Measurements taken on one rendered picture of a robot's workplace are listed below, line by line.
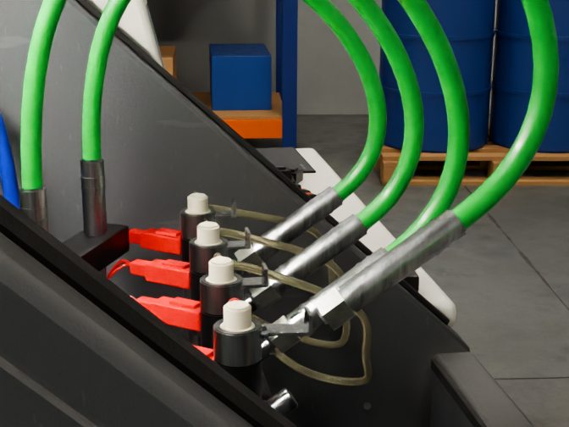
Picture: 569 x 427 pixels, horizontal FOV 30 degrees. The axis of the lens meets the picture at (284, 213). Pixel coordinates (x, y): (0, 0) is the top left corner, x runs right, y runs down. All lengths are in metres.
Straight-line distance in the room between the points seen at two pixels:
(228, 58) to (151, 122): 5.09
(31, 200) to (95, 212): 0.10
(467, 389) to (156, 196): 0.31
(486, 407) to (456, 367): 0.08
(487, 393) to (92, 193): 0.37
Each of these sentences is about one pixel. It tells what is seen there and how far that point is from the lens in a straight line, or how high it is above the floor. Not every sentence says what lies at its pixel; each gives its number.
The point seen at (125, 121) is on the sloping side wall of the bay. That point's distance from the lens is 0.89.
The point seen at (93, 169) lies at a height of 1.15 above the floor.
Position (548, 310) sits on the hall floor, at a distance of 3.82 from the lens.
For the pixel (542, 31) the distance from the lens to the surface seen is 0.61.
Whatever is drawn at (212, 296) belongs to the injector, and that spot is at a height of 1.11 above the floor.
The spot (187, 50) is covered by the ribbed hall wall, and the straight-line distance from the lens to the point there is 7.10.
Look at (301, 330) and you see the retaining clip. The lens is 0.61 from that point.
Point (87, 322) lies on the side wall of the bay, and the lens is 0.23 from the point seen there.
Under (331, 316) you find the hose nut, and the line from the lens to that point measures 0.61.
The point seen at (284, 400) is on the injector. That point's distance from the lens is 0.63.
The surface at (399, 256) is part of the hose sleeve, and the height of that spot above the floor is 1.15.
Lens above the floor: 1.34
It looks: 16 degrees down
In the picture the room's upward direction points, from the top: straight up
